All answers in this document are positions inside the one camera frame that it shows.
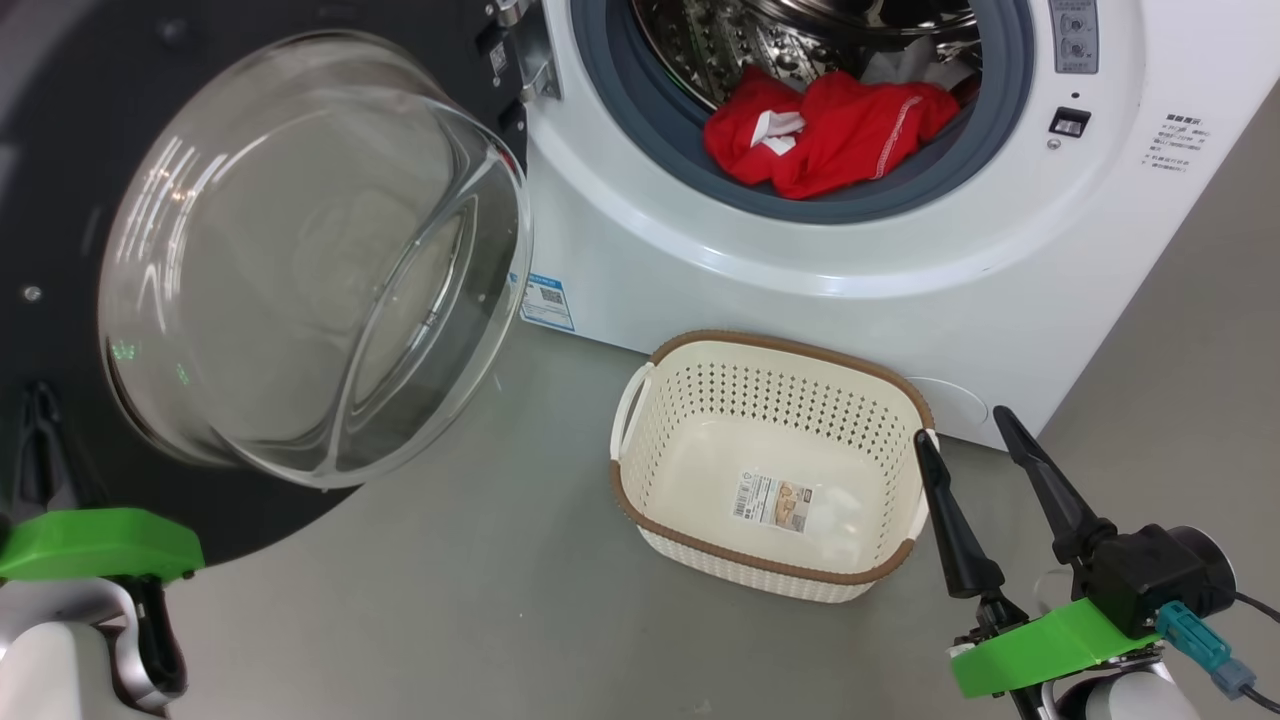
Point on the black round glass washer door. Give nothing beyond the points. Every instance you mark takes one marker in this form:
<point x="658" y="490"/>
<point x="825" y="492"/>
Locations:
<point x="60" y="250"/>

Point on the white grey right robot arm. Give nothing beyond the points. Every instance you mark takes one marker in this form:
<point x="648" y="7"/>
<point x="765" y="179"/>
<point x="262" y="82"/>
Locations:
<point x="1120" y="700"/>

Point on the blue energy label sticker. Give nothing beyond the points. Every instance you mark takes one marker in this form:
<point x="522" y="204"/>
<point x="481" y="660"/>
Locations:
<point x="547" y="302"/>

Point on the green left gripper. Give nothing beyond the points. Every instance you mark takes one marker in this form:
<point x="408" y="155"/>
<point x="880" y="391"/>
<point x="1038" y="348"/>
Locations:
<point x="90" y="545"/>

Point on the red garment with white stitching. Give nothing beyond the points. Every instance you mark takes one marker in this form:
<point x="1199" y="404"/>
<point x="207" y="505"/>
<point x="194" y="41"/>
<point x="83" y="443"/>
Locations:
<point x="860" y="135"/>

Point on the metal bracket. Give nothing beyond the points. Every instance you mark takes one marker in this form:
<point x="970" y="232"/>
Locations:
<point x="535" y="70"/>

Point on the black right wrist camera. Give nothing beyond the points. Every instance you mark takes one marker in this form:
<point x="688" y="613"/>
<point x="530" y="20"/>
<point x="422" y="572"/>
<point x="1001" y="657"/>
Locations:
<point x="1150" y="580"/>

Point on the cream perforated basket brown rim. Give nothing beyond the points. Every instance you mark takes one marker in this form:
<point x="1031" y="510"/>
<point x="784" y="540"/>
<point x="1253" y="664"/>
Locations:
<point x="700" y="470"/>

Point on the product label sticker with barcode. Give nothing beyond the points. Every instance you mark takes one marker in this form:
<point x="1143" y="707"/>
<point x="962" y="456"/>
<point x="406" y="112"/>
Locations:
<point x="772" y="502"/>

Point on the white front-load washing machine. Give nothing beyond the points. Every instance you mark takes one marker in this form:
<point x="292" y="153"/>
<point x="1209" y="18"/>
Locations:
<point x="700" y="230"/>

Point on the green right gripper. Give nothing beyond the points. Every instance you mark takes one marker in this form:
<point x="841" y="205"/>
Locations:
<point x="1040" y="645"/>

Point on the steel washing machine drum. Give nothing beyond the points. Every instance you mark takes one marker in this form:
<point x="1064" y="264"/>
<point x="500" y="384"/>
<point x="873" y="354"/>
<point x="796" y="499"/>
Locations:
<point x="700" y="40"/>

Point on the teal right camera connector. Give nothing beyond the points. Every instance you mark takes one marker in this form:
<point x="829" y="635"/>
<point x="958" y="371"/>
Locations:
<point x="1195" y="640"/>

